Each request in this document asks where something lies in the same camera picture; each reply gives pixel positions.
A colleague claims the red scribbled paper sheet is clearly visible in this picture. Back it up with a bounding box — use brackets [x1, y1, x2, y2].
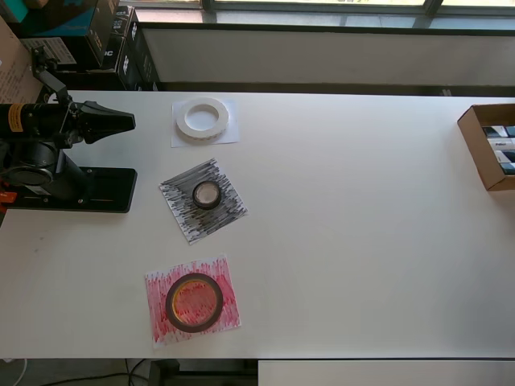
[144, 253, 242, 350]

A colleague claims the large GX760A cardboard box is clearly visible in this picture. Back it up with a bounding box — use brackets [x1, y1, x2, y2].
[0, 15, 56, 106]

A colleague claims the black table leg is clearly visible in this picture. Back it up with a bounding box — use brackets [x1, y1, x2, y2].
[149, 359, 181, 386]

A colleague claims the black floor cable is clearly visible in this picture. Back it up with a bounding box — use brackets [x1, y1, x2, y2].
[123, 357, 152, 386]

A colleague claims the black scribbled paper sheet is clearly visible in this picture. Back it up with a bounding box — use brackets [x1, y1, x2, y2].
[159, 158, 249, 245]

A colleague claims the white tape roll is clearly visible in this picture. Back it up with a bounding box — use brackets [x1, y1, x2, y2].
[175, 96, 231, 145]

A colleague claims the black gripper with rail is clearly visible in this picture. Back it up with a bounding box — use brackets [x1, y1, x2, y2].
[56, 100, 136, 149]

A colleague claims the open cardboard tray box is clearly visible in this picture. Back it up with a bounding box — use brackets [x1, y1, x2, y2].
[457, 103, 515, 192]

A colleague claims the red 3M tape roll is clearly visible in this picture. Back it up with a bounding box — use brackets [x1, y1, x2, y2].
[165, 273, 225, 334]

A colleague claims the black tape roll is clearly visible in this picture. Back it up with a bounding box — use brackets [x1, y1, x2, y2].
[192, 180, 221, 211]

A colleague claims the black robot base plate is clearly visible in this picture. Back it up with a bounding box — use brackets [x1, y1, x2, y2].
[7, 166, 138, 214]

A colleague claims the white floor cable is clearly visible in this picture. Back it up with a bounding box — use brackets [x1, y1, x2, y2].
[0, 356, 29, 386]

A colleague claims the black box teal graphic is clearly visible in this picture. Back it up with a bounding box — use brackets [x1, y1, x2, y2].
[7, 0, 122, 74]

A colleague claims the black cardboard box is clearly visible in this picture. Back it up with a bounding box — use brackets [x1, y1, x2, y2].
[116, 6, 161, 92]

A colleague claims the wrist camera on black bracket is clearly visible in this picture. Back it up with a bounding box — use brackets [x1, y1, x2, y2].
[30, 43, 74, 108]

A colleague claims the plain white paper sheet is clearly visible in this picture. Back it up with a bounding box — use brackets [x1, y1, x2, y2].
[171, 99, 242, 149]

